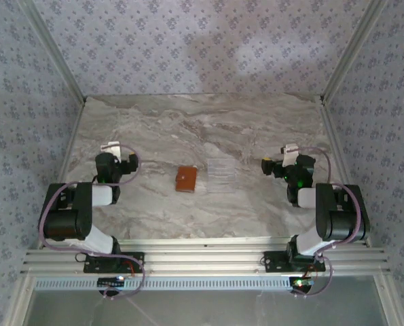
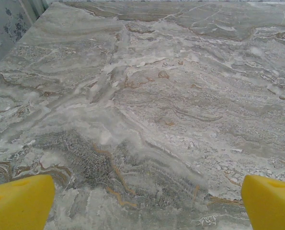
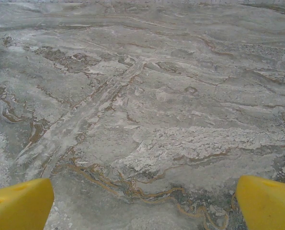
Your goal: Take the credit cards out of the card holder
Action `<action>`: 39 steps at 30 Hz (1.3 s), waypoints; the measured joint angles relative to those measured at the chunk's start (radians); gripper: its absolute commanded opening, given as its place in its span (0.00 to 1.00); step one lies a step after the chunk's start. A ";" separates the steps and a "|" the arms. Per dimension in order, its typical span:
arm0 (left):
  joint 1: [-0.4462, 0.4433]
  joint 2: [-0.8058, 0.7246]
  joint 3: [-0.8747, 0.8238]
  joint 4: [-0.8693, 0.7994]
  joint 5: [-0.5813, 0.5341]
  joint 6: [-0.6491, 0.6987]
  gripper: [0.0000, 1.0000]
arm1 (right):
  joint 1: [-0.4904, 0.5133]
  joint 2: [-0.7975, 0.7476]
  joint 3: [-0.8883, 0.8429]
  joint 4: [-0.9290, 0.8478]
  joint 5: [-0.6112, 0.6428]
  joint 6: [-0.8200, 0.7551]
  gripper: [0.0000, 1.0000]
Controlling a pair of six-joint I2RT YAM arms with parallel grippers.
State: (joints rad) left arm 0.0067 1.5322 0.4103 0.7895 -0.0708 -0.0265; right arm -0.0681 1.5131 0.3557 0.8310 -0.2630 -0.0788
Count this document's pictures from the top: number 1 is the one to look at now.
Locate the brown leather card holder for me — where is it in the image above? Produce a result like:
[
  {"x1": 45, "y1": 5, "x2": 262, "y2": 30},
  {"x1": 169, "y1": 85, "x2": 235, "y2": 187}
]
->
[{"x1": 175, "y1": 165, "x2": 198, "y2": 194}]

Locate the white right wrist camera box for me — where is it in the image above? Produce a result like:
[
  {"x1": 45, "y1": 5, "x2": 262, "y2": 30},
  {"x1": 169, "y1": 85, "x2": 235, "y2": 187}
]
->
[{"x1": 280, "y1": 144, "x2": 299, "y2": 167}]

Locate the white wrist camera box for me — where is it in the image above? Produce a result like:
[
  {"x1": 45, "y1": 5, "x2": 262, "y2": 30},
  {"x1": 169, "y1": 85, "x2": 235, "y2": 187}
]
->
[
  {"x1": 280, "y1": 144, "x2": 299, "y2": 167},
  {"x1": 100, "y1": 141, "x2": 122, "y2": 161}
]

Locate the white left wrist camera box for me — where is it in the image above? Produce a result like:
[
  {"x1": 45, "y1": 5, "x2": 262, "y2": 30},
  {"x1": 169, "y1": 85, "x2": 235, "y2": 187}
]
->
[{"x1": 100, "y1": 141, "x2": 122, "y2": 161}]

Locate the aluminium side rail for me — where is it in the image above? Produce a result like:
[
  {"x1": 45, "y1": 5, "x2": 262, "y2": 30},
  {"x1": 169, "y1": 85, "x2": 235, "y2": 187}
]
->
[
  {"x1": 318, "y1": 96, "x2": 372, "y2": 247},
  {"x1": 35, "y1": 98, "x2": 87, "y2": 249}
]

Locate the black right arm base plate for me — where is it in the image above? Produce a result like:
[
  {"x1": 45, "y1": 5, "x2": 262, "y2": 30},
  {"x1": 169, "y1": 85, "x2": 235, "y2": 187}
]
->
[{"x1": 263, "y1": 251, "x2": 326, "y2": 272}]

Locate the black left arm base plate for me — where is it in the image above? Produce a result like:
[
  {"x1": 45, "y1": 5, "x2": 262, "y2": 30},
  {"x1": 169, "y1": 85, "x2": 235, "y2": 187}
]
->
[{"x1": 83, "y1": 251, "x2": 145, "y2": 274}]

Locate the aluminium front rail frame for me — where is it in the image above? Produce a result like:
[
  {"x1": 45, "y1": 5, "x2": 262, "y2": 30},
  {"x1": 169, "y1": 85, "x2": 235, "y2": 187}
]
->
[{"x1": 20, "y1": 237, "x2": 392, "y2": 276}]

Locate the aluminium frame post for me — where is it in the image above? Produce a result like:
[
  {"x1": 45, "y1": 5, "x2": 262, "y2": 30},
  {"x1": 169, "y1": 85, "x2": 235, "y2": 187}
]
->
[
  {"x1": 18, "y1": 0, "x2": 87, "y2": 103},
  {"x1": 320, "y1": 0, "x2": 389, "y2": 106}
]

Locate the perforated grey cable duct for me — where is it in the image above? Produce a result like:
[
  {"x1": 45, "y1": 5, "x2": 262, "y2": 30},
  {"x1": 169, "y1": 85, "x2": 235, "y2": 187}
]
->
[{"x1": 33, "y1": 275, "x2": 295, "y2": 293}]

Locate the aluminium frame leg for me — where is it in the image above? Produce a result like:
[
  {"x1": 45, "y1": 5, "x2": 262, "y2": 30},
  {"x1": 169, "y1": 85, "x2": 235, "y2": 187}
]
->
[
  {"x1": 4, "y1": 274, "x2": 36, "y2": 326},
  {"x1": 373, "y1": 274, "x2": 404, "y2": 326}
]

